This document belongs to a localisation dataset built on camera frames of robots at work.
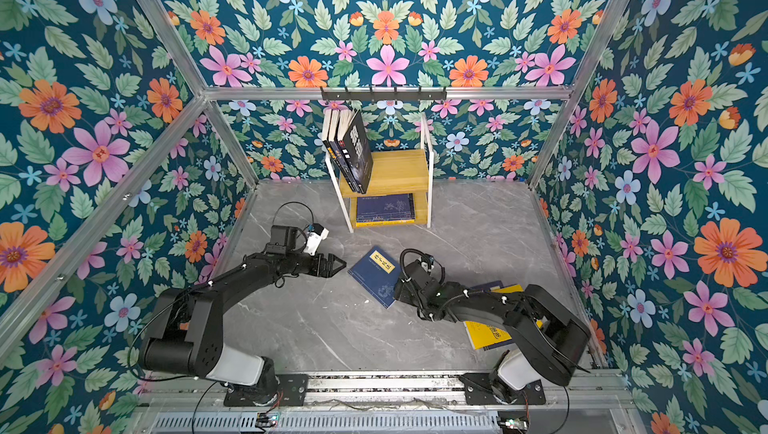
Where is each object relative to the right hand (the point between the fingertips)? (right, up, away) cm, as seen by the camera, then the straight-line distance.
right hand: (400, 289), depth 88 cm
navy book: (+26, +1, +1) cm, 26 cm away
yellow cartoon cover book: (+22, -10, -8) cm, 25 cm away
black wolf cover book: (-13, +41, -6) cm, 43 cm away
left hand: (-19, +10, 0) cm, 22 cm away
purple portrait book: (-15, +39, -11) cm, 44 cm away
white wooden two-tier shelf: (0, +30, +3) cm, 31 cm away
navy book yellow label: (-2, +25, +13) cm, 28 cm away
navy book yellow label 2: (-7, +3, +6) cm, 10 cm away
